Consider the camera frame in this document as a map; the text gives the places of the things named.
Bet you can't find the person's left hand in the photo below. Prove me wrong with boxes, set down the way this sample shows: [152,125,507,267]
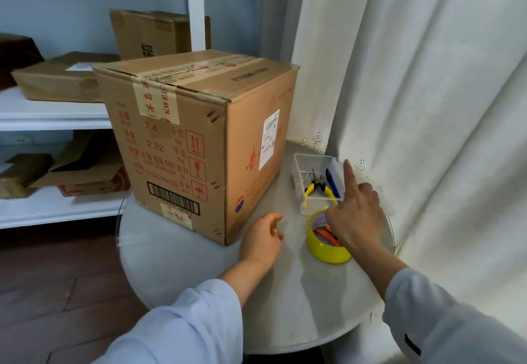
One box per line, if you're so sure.
[238,213,285,270]

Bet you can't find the person's right hand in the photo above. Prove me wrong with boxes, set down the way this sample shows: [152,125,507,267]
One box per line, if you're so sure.
[324,159,388,260]

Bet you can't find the orange thread snips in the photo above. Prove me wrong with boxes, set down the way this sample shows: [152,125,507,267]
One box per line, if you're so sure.
[315,226,341,248]

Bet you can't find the yellow tape roll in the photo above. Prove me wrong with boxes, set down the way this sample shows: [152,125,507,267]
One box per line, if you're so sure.
[305,209,353,265]

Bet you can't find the yellow handled pliers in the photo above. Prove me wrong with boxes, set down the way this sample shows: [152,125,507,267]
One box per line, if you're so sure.
[302,169,339,209]

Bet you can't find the brown cardboard box red print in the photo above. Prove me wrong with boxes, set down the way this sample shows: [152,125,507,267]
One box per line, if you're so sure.
[91,50,300,247]

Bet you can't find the person's left forearm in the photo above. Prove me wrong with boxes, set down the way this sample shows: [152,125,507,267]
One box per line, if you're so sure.
[92,259,268,364]

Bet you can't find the person's right forearm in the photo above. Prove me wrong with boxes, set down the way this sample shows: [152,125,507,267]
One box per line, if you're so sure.
[356,244,527,364]

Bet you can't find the open cardboard box red print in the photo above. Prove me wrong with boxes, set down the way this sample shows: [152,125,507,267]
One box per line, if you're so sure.
[29,131,132,198]

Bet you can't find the upright small cardboard box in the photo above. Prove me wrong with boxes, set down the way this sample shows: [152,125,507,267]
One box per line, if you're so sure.
[109,9,212,61]

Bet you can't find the small taped brown parcel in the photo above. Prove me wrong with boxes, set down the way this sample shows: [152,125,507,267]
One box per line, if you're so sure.
[0,153,54,200]

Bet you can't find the flat brown box white label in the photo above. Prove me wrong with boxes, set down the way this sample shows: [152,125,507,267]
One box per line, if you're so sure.
[11,51,121,103]

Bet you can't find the dark brown flat box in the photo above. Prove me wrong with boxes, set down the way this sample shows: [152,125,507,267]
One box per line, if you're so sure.
[0,33,45,91]

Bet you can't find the clear plastic container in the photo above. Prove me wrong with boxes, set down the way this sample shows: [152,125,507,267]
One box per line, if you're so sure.
[293,153,349,216]

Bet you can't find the white curtain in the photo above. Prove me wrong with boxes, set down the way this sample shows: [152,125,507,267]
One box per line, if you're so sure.
[257,0,527,364]

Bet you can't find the white metal shelf unit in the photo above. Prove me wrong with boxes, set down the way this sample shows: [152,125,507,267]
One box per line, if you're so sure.
[0,0,206,230]

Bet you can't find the blue handled tool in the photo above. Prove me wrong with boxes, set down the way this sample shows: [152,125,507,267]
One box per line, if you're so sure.
[325,168,343,200]

